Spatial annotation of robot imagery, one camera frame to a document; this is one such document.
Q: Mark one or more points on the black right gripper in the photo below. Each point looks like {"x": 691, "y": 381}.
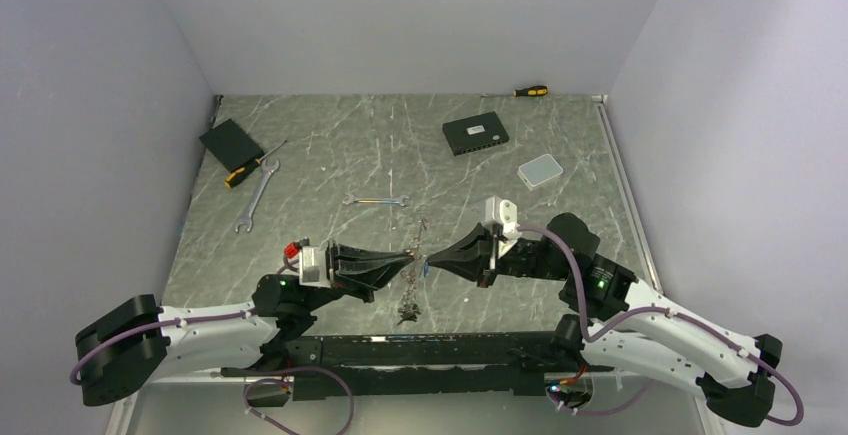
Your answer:
{"x": 475, "y": 255}

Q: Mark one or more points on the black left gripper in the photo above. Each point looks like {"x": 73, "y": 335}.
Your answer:
{"x": 360, "y": 271}

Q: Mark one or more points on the large metal keyring with chain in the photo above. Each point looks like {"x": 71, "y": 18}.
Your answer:
{"x": 408, "y": 309}

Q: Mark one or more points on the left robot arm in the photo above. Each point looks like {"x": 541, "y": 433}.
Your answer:
{"x": 141, "y": 341}

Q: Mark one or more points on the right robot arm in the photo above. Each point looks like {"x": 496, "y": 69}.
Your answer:
{"x": 615, "y": 319}

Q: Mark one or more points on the small silver wrench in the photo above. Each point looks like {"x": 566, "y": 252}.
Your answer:
{"x": 351, "y": 199}

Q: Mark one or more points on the white plastic box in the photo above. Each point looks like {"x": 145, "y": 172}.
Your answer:
{"x": 539, "y": 171}

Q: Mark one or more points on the large silver wrench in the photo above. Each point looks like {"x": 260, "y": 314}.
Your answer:
{"x": 244, "y": 223}

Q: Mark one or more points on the orange black screwdriver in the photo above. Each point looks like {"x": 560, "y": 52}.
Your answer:
{"x": 239, "y": 175}

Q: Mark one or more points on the black flat box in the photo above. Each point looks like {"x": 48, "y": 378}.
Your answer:
{"x": 230, "y": 144}

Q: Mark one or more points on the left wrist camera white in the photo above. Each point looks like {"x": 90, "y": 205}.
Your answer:
{"x": 312, "y": 263}

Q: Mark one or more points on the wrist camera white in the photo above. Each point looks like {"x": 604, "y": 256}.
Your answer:
{"x": 500, "y": 217}
{"x": 312, "y": 263}

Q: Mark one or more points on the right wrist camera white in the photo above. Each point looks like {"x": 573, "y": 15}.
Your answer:
{"x": 500, "y": 217}

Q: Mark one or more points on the black network switch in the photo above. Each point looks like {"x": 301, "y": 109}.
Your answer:
{"x": 475, "y": 133}

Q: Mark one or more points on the orange screwdriver at wall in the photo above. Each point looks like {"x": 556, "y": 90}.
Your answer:
{"x": 528, "y": 92}

